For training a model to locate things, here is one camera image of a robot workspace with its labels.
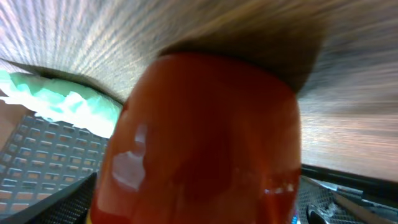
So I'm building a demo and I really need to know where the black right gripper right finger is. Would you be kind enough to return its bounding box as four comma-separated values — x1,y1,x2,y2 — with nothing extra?
296,176,386,224

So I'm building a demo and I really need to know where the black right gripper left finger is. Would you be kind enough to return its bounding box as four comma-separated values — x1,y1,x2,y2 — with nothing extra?
1,172,97,224

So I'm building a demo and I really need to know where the white teal tissue packet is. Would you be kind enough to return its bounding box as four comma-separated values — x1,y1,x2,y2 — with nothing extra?
1,70,123,138

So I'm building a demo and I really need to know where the sriracha chilli sauce bottle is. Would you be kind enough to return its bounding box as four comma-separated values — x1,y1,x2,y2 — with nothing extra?
87,53,301,223

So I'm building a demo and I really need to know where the grey plastic mesh basket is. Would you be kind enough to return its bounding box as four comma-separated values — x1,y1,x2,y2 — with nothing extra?
1,115,108,218

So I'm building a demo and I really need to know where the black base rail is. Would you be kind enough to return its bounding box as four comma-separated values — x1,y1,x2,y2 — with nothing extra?
301,165,397,223

